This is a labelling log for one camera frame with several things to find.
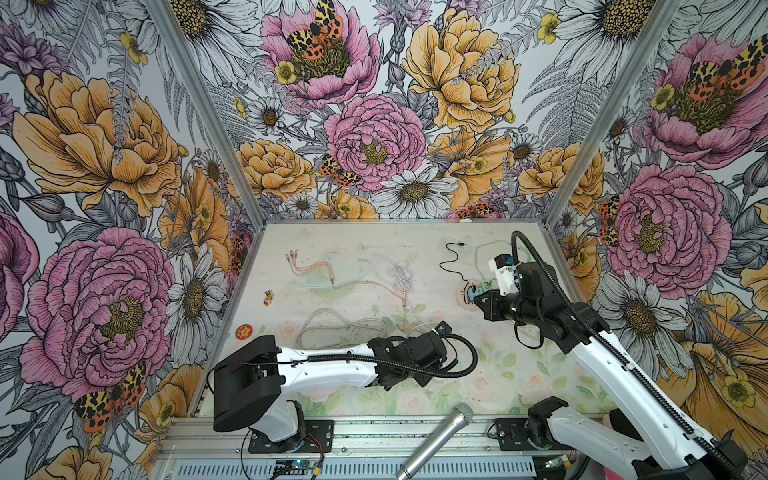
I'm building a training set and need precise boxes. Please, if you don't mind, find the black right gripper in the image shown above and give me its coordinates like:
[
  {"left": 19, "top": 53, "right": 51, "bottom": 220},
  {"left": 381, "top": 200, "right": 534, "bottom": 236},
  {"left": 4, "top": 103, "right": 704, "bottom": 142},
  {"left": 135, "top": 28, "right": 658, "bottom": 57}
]
[{"left": 472, "top": 289, "right": 542, "bottom": 326}]

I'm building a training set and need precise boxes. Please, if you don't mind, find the green multi-head USB cable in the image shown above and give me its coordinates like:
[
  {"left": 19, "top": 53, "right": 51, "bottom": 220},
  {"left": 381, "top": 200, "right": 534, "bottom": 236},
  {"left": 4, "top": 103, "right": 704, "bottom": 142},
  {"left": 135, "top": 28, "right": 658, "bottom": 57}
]
[{"left": 475, "top": 239, "right": 511, "bottom": 283}]

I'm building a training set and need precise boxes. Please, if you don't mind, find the pink multi-head USB cable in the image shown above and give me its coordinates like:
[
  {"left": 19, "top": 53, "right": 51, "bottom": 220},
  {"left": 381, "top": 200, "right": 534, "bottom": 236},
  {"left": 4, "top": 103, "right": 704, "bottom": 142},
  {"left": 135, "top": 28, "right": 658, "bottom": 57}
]
[{"left": 285, "top": 250, "right": 415, "bottom": 307}]

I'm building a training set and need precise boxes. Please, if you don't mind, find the teal charger with black cable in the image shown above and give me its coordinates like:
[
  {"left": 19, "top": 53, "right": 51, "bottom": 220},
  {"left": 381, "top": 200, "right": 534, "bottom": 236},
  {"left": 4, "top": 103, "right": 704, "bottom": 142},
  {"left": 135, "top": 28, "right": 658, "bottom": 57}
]
[{"left": 467, "top": 284, "right": 488, "bottom": 303}]

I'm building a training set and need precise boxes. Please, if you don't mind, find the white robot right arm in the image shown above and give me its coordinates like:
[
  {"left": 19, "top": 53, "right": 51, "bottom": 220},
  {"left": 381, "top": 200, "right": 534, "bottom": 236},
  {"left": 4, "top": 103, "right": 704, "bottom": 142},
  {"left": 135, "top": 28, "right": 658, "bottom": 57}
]
[{"left": 474, "top": 254, "right": 747, "bottom": 479}]

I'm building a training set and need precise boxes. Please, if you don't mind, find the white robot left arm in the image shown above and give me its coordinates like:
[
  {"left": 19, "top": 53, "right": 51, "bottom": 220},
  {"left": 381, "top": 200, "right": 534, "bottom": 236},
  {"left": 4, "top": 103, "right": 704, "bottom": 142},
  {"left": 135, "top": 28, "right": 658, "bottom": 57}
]
[{"left": 213, "top": 322, "right": 452, "bottom": 442}]

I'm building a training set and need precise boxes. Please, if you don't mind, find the round pink power socket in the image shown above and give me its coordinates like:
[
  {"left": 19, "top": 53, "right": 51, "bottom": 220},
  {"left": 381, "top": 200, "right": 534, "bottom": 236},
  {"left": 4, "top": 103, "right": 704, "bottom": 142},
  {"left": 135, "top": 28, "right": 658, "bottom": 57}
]
[{"left": 455, "top": 280, "right": 479, "bottom": 311}]

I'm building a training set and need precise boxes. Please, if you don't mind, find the silver microphone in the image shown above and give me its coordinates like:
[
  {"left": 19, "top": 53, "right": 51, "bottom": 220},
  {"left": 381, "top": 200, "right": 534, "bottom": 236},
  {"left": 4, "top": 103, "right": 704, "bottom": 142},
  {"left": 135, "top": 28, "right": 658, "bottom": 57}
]
[{"left": 395, "top": 403, "right": 474, "bottom": 480}]

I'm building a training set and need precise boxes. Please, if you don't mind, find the green circuit board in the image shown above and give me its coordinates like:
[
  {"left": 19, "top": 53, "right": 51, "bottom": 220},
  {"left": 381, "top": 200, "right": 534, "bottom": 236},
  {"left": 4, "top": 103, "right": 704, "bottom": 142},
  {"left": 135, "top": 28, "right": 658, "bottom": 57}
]
[{"left": 272, "top": 458, "right": 317, "bottom": 476}]

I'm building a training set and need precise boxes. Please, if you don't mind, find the round red sticker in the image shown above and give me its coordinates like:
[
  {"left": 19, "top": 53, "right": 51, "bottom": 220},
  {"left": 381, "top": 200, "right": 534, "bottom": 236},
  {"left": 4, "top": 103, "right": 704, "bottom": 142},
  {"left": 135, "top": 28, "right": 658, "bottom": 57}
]
[{"left": 235, "top": 324, "right": 253, "bottom": 340}]

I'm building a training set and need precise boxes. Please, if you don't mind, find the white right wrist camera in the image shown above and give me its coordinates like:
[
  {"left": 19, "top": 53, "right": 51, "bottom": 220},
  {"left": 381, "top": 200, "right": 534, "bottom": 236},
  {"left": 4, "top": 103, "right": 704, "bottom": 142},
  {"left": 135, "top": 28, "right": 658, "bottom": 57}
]
[{"left": 488, "top": 254, "right": 519, "bottom": 296}]

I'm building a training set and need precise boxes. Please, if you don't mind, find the white thin USB cable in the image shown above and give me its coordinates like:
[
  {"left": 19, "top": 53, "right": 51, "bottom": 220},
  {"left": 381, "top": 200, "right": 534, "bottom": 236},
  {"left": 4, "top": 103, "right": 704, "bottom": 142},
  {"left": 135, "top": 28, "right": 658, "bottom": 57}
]
[{"left": 359, "top": 257, "right": 433, "bottom": 331}]

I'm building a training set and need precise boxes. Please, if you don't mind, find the white power strip cord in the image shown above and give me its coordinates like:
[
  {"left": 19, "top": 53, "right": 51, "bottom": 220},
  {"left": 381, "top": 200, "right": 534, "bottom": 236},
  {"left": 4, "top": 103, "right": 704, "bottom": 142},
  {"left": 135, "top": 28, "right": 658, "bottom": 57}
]
[{"left": 295, "top": 307, "right": 391, "bottom": 349}]

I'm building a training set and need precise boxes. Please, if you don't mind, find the black thin USB cable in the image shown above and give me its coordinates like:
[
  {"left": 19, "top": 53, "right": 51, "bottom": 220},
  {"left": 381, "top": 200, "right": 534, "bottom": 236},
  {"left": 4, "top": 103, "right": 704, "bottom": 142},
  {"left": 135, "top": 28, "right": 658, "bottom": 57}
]
[{"left": 438, "top": 242, "right": 472, "bottom": 289}]

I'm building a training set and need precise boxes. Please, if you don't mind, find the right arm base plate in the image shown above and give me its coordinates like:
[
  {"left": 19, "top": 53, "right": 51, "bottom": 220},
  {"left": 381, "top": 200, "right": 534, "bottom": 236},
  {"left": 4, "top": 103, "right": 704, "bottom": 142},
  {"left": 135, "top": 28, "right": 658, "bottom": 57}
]
[{"left": 486, "top": 417, "right": 572, "bottom": 452}]

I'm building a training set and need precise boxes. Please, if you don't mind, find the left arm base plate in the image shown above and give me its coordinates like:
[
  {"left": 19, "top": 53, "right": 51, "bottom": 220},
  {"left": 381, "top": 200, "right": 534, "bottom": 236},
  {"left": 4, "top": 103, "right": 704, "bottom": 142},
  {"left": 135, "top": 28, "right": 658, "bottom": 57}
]
[{"left": 247, "top": 419, "right": 335, "bottom": 454}]

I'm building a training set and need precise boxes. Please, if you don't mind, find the black corrugated cable conduit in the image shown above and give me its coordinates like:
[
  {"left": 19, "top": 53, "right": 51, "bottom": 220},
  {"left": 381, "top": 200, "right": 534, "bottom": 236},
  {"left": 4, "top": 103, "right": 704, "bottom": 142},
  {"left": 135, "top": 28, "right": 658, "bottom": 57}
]
[{"left": 510, "top": 230, "right": 745, "bottom": 480}]

